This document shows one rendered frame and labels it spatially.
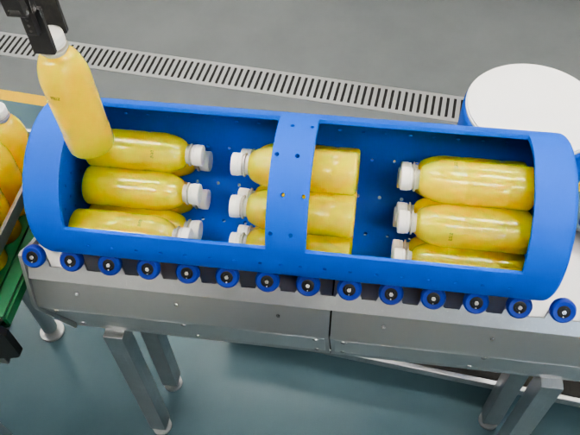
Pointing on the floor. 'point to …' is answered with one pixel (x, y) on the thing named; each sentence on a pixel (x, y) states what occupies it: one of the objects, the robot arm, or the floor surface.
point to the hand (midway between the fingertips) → (44, 21)
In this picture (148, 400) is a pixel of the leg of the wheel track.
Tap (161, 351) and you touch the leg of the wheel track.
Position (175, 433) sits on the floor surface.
